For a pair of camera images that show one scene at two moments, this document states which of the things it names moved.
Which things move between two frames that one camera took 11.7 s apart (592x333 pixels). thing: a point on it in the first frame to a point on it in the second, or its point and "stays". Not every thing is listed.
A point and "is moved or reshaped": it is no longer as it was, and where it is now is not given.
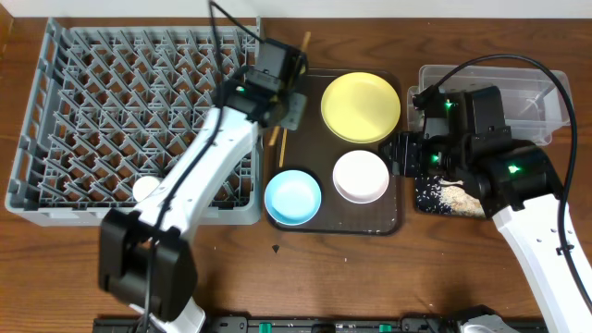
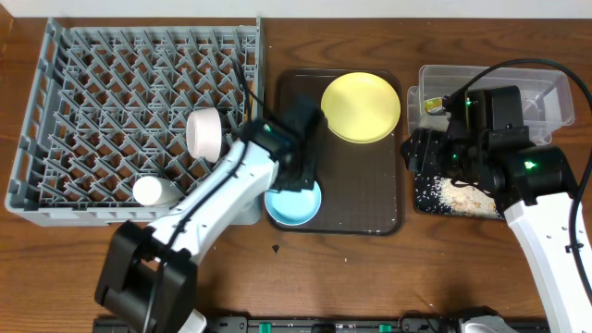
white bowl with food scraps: [361, 177] is moved or reshaped
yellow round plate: [360, 107] stays
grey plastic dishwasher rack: [110, 105] stays
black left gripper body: [287, 98] to [302, 151]
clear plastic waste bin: [534, 102] stays
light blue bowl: [291, 197] stays
